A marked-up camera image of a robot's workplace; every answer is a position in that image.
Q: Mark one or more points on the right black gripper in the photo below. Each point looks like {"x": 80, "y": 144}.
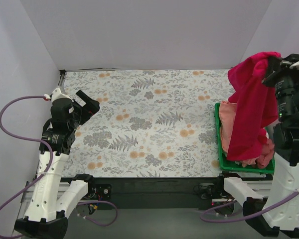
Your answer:
{"x": 274, "y": 74}

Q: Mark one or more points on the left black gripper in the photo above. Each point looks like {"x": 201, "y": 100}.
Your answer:
{"x": 83, "y": 109}

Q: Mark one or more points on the magenta red t-shirt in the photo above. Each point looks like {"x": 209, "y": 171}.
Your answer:
{"x": 256, "y": 107}

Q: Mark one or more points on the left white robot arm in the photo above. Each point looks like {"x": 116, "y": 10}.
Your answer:
{"x": 47, "y": 214}

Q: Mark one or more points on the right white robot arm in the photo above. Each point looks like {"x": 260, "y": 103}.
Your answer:
{"x": 279, "y": 212}

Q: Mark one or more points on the salmon pink t-shirt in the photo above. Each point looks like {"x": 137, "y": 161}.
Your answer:
{"x": 227, "y": 113}

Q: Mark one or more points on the floral patterned table mat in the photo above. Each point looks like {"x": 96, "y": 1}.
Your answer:
{"x": 151, "y": 123}

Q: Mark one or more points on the dusty rose t-shirt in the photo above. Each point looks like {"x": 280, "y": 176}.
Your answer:
{"x": 266, "y": 155}

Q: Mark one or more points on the green plastic bin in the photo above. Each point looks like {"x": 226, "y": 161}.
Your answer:
{"x": 226, "y": 165}

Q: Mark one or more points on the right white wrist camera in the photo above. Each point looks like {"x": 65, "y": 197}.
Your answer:
{"x": 292, "y": 61}

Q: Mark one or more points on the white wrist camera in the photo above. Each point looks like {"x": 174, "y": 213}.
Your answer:
{"x": 57, "y": 93}
{"x": 292, "y": 61}

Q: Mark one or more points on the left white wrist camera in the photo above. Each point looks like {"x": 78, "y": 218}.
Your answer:
{"x": 57, "y": 93}

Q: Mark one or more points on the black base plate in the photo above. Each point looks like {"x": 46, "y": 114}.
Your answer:
{"x": 159, "y": 193}

